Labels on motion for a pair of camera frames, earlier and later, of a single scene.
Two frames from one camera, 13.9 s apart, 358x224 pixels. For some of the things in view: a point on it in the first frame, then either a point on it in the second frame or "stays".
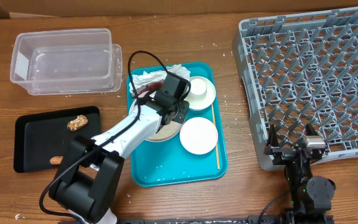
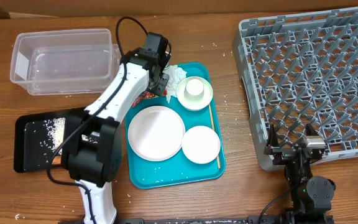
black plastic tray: (38, 137) stays
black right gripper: (281, 155) stays
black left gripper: (181, 117) to (163, 79)
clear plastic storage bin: (66, 61) stays
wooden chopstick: (216, 145) to (214, 129)
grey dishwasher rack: (319, 69) stays
